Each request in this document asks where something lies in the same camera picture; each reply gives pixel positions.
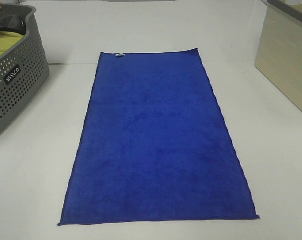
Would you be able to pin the blue microfiber towel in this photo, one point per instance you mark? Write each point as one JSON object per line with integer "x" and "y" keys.
{"x": 155, "y": 146}

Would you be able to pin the grey perforated laundry basket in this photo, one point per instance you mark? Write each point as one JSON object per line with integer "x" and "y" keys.
{"x": 23, "y": 67}

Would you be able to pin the beige storage box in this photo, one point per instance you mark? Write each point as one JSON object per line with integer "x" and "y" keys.
{"x": 279, "y": 54}

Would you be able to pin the yellow-green towel in basket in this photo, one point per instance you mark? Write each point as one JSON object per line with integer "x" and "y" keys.
{"x": 8, "y": 39}

